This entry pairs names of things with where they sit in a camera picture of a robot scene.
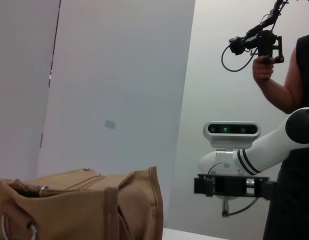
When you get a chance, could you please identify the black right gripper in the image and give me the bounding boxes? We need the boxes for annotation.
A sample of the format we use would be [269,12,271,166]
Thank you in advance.
[193,173,279,201]

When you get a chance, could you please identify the black handheld teleoperation device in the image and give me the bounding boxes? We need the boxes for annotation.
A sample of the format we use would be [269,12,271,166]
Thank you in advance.
[228,0,286,67]

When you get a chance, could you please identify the khaki canvas food bag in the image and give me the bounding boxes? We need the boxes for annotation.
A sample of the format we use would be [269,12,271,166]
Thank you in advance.
[0,166,164,240]

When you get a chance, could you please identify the bare person hand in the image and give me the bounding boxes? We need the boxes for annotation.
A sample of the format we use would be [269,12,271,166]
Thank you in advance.
[251,55,275,82]

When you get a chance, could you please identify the person torso in black clothes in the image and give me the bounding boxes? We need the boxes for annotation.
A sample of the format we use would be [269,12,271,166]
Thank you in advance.
[262,31,309,240]

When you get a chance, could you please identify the right gripper cable with plug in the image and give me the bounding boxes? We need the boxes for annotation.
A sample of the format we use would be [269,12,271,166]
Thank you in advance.
[221,196,261,219]

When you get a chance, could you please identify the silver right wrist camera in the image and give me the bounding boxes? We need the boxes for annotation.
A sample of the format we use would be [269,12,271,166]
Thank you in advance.
[203,121,261,149]

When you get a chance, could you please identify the black teleoperation device cable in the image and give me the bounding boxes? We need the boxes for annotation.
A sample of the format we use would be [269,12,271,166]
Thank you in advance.
[220,43,257,74]

